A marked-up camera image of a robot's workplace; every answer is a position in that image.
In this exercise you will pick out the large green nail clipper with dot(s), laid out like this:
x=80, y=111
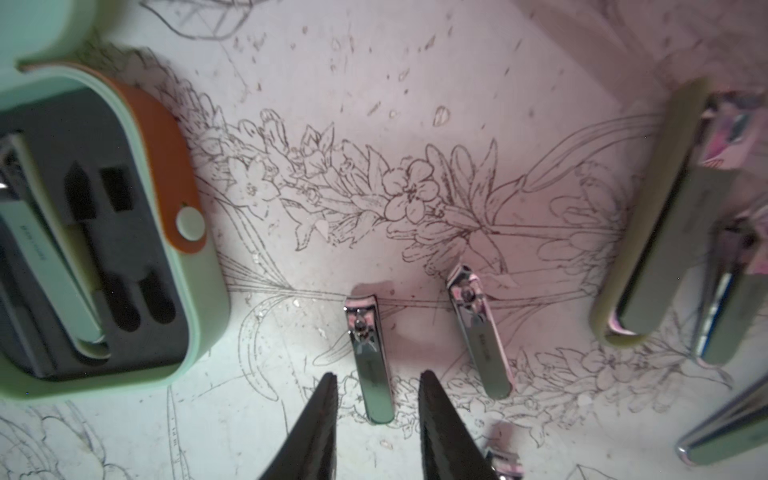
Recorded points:
x=57, y=254
x=706, y=137

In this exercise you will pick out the small silver nail clipper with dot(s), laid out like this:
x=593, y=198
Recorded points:
x=365, y=333

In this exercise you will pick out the green nail clipper case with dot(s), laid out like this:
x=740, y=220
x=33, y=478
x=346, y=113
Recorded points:
x=117, y=166

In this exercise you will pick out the slanted small nail clipper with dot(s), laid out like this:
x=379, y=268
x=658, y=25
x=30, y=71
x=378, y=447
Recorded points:
x=474, y=316

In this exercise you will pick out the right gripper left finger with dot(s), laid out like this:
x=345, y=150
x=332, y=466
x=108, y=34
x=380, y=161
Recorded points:
x=309, y=451

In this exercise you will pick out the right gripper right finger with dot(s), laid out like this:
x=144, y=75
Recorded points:
x=448, y=451

